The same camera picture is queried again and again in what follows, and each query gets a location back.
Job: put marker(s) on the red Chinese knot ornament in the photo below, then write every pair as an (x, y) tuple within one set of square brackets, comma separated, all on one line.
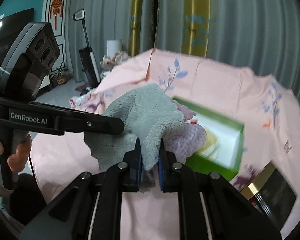
[(55, 11)]

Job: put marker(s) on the purple knitted cloth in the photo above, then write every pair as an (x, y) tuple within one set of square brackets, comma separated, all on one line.
[(189, 140)]

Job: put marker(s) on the yellow and white towel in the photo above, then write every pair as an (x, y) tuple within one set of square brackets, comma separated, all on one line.
[(211, 148)]

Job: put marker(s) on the black television screen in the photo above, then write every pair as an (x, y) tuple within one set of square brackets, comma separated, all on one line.
[(10, 28)]

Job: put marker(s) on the gold and black tin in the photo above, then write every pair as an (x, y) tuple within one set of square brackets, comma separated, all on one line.
[(271, 194)]

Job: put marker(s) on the white paper roll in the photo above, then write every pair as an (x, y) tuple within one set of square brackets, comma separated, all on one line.
[(113, 47)]

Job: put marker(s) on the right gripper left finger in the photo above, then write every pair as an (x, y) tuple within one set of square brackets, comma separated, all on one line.
[(90, 206)]

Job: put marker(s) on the red and white cloth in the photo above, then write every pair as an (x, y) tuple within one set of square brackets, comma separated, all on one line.
[(192, 121)]

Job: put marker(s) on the black upright vacuum cleaner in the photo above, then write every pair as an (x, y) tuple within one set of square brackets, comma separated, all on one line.
[(87, 55)]

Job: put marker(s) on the green cardboard box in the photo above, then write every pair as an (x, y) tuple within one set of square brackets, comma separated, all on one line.
[(222, 152)]

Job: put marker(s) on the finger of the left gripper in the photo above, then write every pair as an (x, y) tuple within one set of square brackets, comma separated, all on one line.
[(88, 122)]

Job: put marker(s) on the grey and yellow curtain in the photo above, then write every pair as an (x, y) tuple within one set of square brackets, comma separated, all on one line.
[(261, 34)]

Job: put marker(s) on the potted plant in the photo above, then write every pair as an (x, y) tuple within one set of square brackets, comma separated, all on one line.
[(58, 75)]

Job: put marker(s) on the pile of pink clothes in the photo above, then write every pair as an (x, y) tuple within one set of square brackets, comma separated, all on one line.
[(109, 62)]

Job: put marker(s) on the grey microfibre cloth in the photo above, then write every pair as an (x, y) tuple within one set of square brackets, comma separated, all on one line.
[(148, 115)]

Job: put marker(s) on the pink printed table cloth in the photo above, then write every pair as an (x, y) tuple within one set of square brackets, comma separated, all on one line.
[(270, 113)]

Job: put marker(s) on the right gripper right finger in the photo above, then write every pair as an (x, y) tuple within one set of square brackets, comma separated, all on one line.
[(209, 206)]

